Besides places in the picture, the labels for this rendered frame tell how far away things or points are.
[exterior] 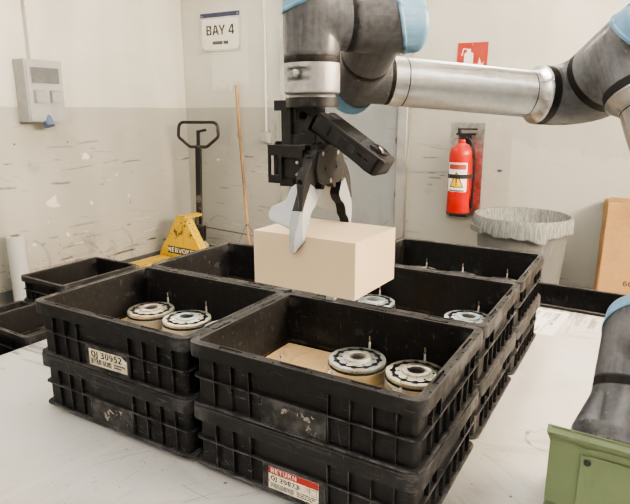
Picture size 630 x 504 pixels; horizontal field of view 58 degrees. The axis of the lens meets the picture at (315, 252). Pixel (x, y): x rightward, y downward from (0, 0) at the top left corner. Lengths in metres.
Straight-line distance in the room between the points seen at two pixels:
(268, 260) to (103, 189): 4.03
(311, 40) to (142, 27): 4.37
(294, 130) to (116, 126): 4.09
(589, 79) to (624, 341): 0.40
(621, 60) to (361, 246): 0.47
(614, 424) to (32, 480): 0.89
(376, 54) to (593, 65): 0.34
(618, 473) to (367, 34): 0.66
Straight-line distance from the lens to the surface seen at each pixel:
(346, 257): 0.72
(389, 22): 0.80
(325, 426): 0.84
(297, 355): 1.11
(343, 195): 0.82
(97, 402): 1.18
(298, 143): 0.79
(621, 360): 0.94
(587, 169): 3.88
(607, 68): 0.96
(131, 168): 4.94
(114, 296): 1.34
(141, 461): 1.09
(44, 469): 1.12
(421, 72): 0.93
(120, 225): 4.90
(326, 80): 0.76
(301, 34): 0.77
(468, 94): 0.96
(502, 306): 1.13
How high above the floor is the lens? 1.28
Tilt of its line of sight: 14 degrees down
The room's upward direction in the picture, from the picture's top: straight up
